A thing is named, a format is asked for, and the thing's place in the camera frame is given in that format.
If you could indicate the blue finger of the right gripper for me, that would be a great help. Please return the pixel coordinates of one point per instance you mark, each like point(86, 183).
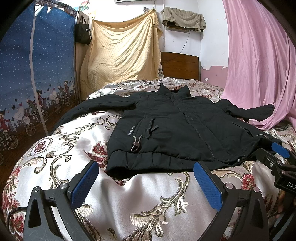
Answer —
point(280, 150)

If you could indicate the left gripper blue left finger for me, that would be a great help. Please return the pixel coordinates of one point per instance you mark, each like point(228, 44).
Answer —
point(40, 223)

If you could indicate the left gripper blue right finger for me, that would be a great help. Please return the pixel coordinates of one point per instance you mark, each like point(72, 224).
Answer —
point(251, 224)

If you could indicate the black padded jacket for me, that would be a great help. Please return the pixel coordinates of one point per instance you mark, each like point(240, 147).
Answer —
point(169, 131)

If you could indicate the floral satin bed cover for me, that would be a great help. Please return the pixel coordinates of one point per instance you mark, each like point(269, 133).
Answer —
point(167, 206)

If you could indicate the pink curtain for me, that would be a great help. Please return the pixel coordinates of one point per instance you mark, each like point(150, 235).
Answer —
point(261, 63)

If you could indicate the blue fabric wardrobe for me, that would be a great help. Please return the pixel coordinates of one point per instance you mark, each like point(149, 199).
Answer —
point(37, 74)

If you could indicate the yellow hanging sheet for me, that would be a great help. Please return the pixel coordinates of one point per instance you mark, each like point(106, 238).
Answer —
point(121, 51)

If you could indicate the brown wooden headboard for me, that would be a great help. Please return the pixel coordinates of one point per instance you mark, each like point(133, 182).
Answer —
point(180, 65)

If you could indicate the black hanging bag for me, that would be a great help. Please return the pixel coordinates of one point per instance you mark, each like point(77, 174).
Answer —
point(82, 32)

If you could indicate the olive cloth on wall unit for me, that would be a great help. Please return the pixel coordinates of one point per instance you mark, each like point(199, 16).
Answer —
point(183, 19)

